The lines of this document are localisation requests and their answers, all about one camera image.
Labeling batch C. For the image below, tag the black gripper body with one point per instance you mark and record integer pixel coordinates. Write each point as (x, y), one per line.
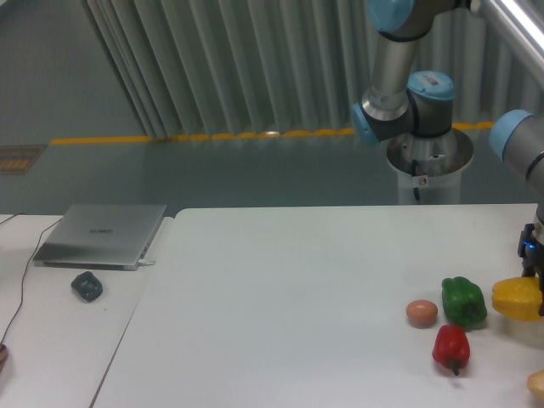
(530, 250)

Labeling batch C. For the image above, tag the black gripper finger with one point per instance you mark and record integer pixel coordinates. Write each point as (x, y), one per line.
(532, 271)

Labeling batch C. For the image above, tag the yellow bell pepper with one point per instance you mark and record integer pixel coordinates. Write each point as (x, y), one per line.
(518, 298)

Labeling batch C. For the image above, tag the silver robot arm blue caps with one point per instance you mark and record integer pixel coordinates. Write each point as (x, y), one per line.
(415, 110)

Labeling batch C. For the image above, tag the green bell pepper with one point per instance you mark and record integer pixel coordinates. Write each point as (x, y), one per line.
(463, 302)

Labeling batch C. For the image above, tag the red bell pepper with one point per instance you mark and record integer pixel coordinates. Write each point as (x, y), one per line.
(451, 348)

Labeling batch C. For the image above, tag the pale yellow food item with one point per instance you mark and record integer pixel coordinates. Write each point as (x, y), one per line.
(535, 384)

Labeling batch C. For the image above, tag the brown egg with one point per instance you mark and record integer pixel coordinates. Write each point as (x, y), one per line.
(421, 313)

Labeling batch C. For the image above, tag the pleated grey curtain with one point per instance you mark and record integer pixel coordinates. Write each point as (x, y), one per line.
(209, 67)

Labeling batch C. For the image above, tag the white usb plug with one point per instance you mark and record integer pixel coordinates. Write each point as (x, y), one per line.
(144, 263)

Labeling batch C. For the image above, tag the silver closed laptop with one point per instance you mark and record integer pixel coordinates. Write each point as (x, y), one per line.
(99, 236)

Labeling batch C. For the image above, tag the small black clip object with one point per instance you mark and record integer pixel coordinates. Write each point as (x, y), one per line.
(87, 287)

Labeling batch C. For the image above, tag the brown object at left edge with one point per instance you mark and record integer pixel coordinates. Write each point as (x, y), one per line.
(4, 354)

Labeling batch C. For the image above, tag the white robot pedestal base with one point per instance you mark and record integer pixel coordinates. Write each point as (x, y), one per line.
(429, 171)

